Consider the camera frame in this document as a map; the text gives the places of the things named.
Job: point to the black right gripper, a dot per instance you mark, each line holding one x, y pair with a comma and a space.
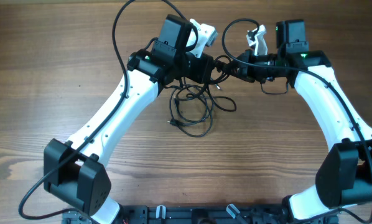
245, 60

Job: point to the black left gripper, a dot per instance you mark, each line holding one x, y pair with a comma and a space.
206, 63

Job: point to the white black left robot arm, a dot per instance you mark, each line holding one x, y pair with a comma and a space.
76, 170

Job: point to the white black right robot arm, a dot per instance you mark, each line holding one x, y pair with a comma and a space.
345, 177

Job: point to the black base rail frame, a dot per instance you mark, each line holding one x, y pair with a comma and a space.
211, 214

